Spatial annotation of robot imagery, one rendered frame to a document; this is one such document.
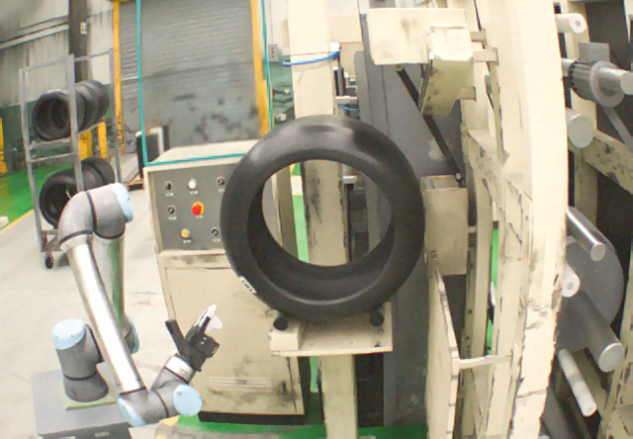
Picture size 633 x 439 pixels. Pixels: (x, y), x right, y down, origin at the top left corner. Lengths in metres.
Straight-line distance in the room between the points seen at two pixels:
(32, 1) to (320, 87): 11.25
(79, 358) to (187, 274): 0.84
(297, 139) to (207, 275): 1.06
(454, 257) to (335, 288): 0.40
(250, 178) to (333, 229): 0.51
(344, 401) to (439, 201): 0.88
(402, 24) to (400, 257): 0.68
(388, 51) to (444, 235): 0.85
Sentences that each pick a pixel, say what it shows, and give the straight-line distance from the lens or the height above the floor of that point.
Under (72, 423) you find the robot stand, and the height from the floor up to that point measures 0.60.
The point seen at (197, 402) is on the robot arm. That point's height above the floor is 0.84.
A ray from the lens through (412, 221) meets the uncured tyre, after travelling 1.85.
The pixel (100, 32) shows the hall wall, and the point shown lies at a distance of 12.08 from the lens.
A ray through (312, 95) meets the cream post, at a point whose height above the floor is 1.51.
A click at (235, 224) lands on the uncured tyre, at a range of 1.88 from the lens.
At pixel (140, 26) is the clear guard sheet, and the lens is 2.67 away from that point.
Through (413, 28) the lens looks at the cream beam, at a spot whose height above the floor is 1.73.
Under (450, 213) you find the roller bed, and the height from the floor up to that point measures 1.12.
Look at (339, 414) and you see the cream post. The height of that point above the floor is 0.29.
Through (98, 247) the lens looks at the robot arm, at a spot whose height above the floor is 1.21.
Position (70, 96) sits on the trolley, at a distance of 5.40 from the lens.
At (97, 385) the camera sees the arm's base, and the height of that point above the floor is 0.67.
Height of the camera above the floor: 1.72
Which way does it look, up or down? 14 degrees down
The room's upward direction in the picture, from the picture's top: 5 degrees counter-clockwise
